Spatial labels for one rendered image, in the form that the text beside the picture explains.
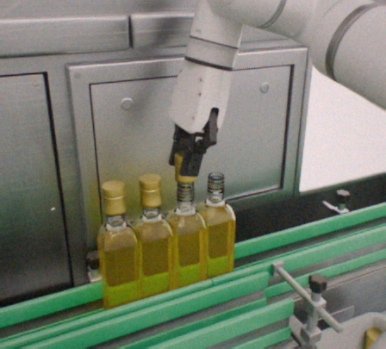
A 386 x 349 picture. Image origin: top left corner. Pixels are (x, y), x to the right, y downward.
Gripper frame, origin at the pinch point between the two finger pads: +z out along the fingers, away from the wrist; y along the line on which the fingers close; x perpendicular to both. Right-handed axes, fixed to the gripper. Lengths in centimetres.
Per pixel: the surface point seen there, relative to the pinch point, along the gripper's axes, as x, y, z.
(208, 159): 12.3, -12.9, 4.1
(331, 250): 34.3, 4.2, 14.8
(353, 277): 41.8, 5.6, 20.6
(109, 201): -11.1, 0.8, 7.3
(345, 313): 42, 6, 29
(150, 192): -5.2, 1.2, 5.5
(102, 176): -8.4, -13.0, 9.0
